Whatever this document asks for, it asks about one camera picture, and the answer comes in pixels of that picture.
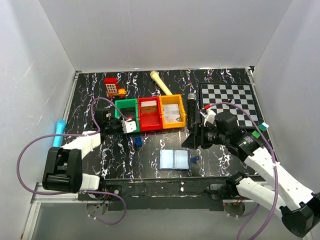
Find navy blue card holder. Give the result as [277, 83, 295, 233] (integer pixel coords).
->
[158, 149, 200, 171]

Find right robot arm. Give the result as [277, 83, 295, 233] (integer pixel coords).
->
[182, 112, 320, 238]

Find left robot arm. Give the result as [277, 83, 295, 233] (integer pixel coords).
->
[42, 108, 122, 193]

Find white cards in yellow bin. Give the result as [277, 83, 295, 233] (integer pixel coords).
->
[163, 103, 181, 124]

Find orange cards in red bin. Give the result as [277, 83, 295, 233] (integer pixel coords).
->
[140, 100, 158, 114]

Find green plastic bin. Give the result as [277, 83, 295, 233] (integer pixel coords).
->
[114, 98, 140, 133]

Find blue toy brick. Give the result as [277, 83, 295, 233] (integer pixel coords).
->
[134, 136, 143, 147]

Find red plastic bin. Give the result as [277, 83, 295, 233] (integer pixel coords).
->
[137, 96, 163, 132]

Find black microphone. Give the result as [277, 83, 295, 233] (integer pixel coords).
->
[187, 92, 197, 131]

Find yellow plastic bin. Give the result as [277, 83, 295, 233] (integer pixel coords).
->
[159, 94, 186, 129]

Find light blue toy microphone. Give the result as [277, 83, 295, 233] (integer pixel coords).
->
[52, 119, 67, 148]

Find black white chessboard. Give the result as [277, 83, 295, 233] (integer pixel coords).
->
[199, 83, 263, 128]

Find yellow green brick stack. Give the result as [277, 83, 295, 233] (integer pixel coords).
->
[252, 122, 269, 139]

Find beige wooden microphone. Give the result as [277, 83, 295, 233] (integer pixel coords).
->
[150, 71, 172, 96]

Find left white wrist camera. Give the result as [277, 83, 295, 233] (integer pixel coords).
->
[121, 118, 137, 134]

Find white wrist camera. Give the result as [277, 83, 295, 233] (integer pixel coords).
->
[200, 104, 216, 127]
[121, 118, 137, 134]

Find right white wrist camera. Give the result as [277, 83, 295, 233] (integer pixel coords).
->
[200, 104, 216, 127]

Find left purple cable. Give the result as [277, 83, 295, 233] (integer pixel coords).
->
[16, 97, 133, 225]

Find purple cable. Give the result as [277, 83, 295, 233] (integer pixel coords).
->
[203, 101, 280, 240]
[16, 97, 133, 225]

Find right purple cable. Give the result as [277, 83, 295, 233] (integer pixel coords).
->
[203, 101, 280, 240]

